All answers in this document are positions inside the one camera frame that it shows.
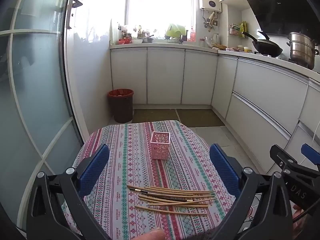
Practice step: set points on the white kitchen base cabinets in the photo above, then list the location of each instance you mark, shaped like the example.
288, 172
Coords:
262, 92

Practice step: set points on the green cloth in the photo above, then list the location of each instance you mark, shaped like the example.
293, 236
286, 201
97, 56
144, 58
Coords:
176, 30

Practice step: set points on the frosted glass sliding door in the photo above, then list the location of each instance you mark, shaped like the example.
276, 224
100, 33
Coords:
37, 80

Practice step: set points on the wall rack with packets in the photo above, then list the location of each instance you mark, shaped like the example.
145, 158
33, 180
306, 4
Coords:
237, 29

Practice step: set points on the red bowl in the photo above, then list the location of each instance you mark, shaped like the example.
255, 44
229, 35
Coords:
124, 41

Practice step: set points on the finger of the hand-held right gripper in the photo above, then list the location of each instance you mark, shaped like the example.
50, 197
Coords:
310, 152
277, 152

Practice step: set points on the pink bottle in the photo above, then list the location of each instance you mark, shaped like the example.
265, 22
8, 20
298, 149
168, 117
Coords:
192, 35

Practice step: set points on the white kettle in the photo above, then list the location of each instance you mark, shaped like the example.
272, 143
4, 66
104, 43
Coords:
216, 39

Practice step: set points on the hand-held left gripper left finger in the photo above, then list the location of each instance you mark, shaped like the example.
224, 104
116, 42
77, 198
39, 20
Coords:
95, 171

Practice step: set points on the person's right hand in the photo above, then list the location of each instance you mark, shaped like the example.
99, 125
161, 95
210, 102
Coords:
300, 230

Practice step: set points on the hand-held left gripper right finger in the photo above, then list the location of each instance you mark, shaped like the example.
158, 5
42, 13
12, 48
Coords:
225, 171

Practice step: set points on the bright kitchen window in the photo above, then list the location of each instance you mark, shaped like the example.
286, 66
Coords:
160, 5

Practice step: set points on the stainless steel steamer pot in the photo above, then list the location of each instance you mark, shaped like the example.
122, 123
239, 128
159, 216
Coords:
301, 52

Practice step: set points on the pile of wooden chopsticks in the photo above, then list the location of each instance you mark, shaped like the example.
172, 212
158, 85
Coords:
175, 197

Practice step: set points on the black range hood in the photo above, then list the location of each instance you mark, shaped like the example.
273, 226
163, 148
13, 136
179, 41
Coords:
282, 5

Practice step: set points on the olive floor mat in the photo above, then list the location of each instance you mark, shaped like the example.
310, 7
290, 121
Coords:
200, 117
155, 116

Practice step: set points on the patterned striped tablecloth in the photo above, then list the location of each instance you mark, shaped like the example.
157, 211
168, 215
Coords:
140, 160

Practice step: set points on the person's left hand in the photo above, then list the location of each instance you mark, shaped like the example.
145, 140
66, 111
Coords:
155, 235

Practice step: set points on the black wok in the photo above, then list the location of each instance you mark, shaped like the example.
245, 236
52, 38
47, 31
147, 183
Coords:
267, 47

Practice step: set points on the metal basin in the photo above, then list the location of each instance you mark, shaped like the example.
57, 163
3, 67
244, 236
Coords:
146, 40

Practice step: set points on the pink perforated utensil holder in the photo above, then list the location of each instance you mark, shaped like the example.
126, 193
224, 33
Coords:
160, 150

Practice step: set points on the brown trash bin red liner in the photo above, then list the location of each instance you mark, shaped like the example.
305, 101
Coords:
120, 107

